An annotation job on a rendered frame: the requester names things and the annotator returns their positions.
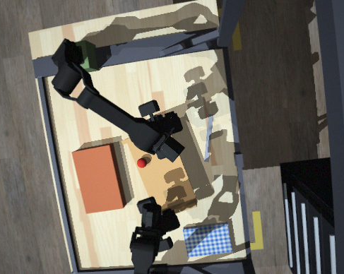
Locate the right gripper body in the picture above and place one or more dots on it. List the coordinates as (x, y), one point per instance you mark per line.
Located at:
(148, 109)

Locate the orange-brown rectangular block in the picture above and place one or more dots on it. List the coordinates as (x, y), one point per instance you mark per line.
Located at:
(99, 178)

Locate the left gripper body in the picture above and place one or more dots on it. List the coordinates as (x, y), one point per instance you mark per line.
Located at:
(165, 244)

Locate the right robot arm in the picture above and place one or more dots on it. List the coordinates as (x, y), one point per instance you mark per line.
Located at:
(148, 136)

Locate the blue checkered cloth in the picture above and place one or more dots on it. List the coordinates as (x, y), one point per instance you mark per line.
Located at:
(208, 239)

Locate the red ball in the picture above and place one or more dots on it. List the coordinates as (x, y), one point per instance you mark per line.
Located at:
(141, 162)

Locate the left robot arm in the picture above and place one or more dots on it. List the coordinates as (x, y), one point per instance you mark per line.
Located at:
(144, 250)

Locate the tan wooden tray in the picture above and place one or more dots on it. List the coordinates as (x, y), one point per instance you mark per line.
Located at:
(166, 181)

